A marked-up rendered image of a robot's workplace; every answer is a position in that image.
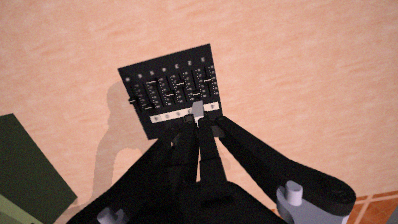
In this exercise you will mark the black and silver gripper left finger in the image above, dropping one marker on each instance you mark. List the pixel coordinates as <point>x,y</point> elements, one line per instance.
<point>139,183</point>

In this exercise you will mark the black lighting desk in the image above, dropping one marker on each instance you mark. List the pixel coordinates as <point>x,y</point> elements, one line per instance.
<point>165,102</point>

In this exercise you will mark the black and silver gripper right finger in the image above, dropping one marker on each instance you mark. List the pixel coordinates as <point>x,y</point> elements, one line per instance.
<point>302,195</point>

